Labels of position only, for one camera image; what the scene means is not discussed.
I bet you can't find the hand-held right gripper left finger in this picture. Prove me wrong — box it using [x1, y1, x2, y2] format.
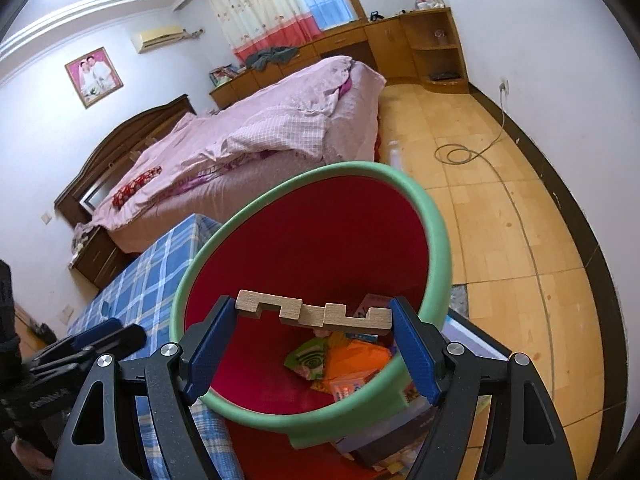
[52, 296, 241, 480]

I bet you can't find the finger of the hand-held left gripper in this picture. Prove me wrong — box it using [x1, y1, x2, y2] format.
[30, 324, 147, 376]
[69, 317, 123, 350]

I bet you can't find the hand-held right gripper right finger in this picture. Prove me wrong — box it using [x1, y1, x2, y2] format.
[389, 296, 581, 480]

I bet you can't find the orange plastic wrapper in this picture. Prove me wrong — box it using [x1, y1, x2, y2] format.
[322, 340, 393, 396]

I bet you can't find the wooden puzzle piece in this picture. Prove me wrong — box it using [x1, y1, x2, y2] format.
[235, 289, 393, 337]

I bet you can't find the green printed packet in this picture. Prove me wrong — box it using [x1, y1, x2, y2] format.
[284, 338, 331, 381]

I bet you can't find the red bin with green rim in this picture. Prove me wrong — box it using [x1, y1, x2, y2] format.
[170, 161, 452, 450]

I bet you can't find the person's left hand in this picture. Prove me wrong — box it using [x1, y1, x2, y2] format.
[12, 435, 54, 472]

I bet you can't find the grey plastic box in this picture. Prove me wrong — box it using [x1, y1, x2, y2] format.
[332, 307, 511, 473]

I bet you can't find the blue plaid tablecloth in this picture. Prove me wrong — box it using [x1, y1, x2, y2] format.
[65, 213, 246, 480]

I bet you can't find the dark wooden nightstand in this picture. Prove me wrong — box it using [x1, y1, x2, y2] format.
[67, 225, 133, 291]

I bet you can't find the clutter on nightstand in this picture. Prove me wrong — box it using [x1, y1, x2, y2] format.
[72, 224, 94, 257]

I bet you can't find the red patterned pillow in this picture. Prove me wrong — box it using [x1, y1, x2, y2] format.
[111, 166, 163, 208]

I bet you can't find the dark wooden headboard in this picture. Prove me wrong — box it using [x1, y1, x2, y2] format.
[54, 94, 197, 226]

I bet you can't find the bed mattress with pink sheet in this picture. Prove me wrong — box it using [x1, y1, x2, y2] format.
[107, 67, 387, 256]

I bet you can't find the bed with pink blanket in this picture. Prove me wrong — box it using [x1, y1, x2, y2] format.
[90, 56, 386, 233]

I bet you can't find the wooden corner shelf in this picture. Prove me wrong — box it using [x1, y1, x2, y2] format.
[400, 6, 470, 95]

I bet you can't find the dark clothing pile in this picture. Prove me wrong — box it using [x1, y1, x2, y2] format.
[247, 46, 299, 72]

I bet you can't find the long wooden desk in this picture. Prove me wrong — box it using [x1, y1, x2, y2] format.
[209, 14, 416, 111]

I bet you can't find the white and red curtain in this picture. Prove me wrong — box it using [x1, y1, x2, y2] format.
[202, 0, 321, 66]

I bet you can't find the grey power cable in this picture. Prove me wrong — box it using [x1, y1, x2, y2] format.
[434, 91, 553, 361]

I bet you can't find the framed wall picture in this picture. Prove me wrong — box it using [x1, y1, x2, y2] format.
[65, 46, 124, 109]

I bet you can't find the picture frame on desk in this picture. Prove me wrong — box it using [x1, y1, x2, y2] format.
[209, 64, 246, 86]

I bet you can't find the wall air conditioner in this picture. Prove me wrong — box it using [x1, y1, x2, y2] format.
[131, 24, 206, 55]

